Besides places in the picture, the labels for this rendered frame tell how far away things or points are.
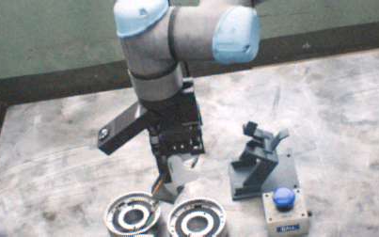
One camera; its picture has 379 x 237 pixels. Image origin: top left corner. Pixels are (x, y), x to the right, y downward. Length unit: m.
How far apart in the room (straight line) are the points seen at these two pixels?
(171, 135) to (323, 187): 0.37
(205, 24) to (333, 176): 0.51
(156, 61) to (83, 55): 2.01
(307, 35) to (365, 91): 1.46
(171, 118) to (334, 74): 0.59
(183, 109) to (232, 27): 0.19
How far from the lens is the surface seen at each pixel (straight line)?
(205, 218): 1.22
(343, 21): 2.92
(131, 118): 1.02
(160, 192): 1.14
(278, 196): 1.17
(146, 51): 0.92
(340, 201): 1.26
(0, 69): 3.04
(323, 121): 1.41
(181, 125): 1.03
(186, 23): 0.90
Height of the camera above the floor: 1.73
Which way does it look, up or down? 40 degrees down
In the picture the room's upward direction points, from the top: 12 degrees counter-clockwise
